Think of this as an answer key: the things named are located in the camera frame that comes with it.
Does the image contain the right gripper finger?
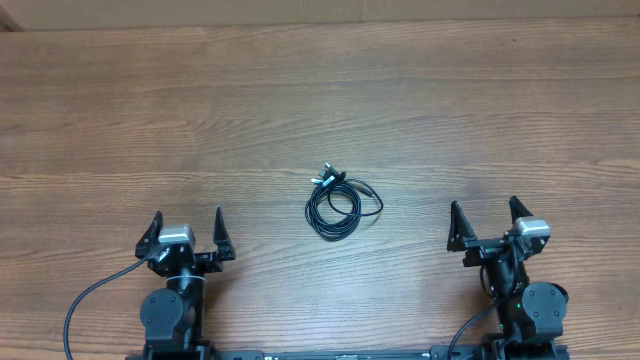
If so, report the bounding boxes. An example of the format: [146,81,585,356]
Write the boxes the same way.
[447,200,477,252]
[509,195,532,223]

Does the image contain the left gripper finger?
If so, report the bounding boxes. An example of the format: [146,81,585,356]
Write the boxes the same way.
[134,211,163,259]
[213,206,236,261]

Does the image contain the black USB cable bundle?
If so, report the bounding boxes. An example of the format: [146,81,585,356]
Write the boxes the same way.
[304,160,385,243]

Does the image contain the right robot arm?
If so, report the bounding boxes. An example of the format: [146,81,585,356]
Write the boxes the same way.
[445,196,570,359]

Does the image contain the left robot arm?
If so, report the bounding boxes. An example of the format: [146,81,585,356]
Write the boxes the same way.
[135,207,236,360]

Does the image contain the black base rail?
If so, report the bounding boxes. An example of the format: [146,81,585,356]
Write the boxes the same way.
[211,345,491,360]

